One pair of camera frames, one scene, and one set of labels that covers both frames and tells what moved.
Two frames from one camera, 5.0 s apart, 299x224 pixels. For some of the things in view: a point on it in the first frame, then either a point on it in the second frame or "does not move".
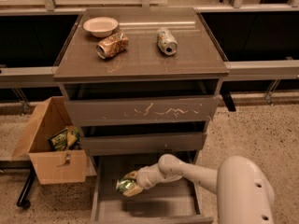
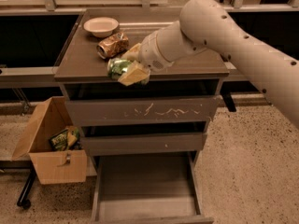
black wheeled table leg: [21, 201] does not move
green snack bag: [66, 140] does not move
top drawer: [140, 102] does not move
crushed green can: [122, 184] to [117, 65]
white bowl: [100, 26] does not move
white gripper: [144, 178] to [149, 54]
